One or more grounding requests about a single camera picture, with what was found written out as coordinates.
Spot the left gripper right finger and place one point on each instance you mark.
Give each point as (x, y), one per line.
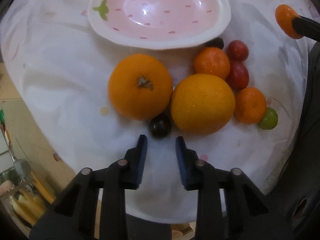
(229, 205)

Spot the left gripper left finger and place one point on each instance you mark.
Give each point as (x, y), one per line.
(72, 215)

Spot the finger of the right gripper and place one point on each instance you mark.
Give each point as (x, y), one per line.
(307, 27)

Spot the small mandarin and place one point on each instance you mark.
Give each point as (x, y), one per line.
(284, 16)
(250, 106)
(212, 61)

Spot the red cherry tomato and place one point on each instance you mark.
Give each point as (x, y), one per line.
(238, 77)
(238, 51)

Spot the green cherry tomato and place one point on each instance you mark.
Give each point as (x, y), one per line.
(270, 119)

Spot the large smooth orange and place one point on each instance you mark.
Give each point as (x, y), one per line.
(202, 104)

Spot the dark purple grape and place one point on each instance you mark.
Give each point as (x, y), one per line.
(160, 126)

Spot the large orange with stem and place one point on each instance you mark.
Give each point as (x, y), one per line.
(140, 87)

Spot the wooden yellow rack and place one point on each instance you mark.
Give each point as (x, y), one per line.
(27, 199)

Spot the pink strawberry ceramic plate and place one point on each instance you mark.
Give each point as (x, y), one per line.
(159, 24)

